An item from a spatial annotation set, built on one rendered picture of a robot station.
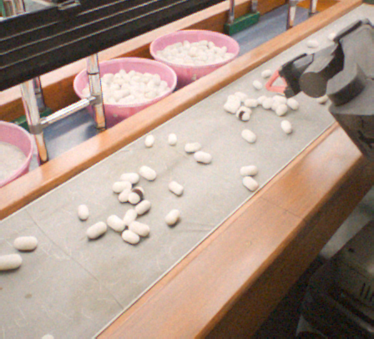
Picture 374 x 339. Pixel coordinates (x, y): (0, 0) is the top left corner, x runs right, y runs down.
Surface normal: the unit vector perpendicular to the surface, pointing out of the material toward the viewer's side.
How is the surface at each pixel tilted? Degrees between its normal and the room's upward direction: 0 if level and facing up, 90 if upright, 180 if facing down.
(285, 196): 0
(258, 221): 0
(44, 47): 54
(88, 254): 0
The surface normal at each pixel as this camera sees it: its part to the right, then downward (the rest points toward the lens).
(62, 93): 0.76, 0.38
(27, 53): 0.64, -0.11
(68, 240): 0.00, -0.81
